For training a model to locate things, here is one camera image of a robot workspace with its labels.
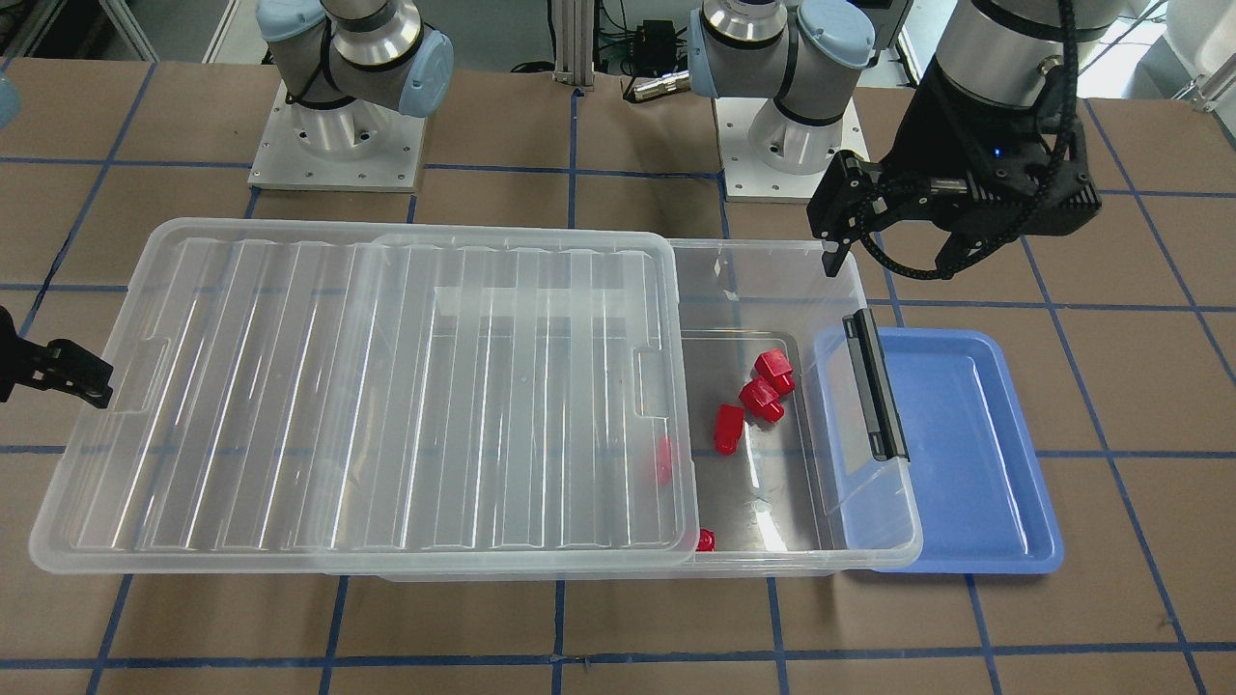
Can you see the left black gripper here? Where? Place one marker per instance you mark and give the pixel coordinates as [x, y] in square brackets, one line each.
[925, 128]

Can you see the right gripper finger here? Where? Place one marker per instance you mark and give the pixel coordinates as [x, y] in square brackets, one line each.
[60, 365]

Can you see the clear plastic box lid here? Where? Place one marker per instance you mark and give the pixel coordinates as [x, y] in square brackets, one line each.
[185, 470]

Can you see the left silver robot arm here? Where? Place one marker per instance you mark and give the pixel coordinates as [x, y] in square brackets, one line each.
[1000, 51]

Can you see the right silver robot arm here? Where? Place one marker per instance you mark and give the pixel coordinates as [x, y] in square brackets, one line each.
[358, 81]

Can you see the blue plastic tray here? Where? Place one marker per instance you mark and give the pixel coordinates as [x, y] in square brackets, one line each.
[970, 497]

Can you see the clear plastic storage box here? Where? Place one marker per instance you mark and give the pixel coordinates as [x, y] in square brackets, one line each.
[772, 425]

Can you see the black power adapter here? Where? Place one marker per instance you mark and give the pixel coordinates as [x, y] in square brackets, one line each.
[654, 46]

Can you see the black box latch handle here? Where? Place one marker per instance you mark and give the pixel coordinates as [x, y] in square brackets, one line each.
[883, 426]

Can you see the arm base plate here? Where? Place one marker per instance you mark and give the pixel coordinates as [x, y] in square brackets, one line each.
[769, 159]
[360, 146]

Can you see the aluminium frame post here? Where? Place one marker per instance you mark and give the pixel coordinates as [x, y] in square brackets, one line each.
[574, 25]

